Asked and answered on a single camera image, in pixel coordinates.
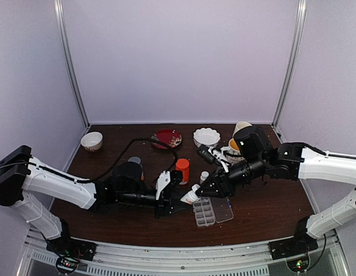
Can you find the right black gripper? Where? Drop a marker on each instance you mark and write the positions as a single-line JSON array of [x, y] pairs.
[[226, 190]]

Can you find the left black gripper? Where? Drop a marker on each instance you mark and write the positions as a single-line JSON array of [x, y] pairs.
[[167, 202]]

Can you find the small white bottle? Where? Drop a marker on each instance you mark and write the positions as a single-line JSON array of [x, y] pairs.
[[203, 176], [191, 196]]

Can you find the clear plastic pill organizer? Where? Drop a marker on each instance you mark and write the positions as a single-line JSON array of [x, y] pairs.
[[209, 211]]

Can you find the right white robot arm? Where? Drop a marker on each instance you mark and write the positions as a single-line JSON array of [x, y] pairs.
[[291, 161]]

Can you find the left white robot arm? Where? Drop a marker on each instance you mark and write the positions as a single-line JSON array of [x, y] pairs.
[[21, 174]]

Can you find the orange pill bottle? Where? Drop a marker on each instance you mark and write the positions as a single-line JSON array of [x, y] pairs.
[[183, 165]]

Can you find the floral mug yellow inside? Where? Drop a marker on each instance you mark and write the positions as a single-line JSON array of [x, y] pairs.
[[232, 152]]

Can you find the white scalloped bowl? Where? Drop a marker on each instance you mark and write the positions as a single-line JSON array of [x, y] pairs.
[[206, 136]]

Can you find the grey lid vitamin bottle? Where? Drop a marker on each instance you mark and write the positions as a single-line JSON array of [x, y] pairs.
[[137, 160]]

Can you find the red floral plate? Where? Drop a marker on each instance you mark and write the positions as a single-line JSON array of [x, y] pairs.
[[168, 136]]

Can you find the cream ribbed mug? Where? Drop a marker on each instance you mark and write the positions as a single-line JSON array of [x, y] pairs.
[[240, 125]]

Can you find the white ceramic rice bowl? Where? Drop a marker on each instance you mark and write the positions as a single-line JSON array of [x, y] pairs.
[[92, 141]]

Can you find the front aluminium rail base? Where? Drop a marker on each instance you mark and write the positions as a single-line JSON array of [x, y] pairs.
[[242, 259]]

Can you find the right aluminium frame post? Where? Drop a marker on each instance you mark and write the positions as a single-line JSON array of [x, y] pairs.
[[294, 50]]

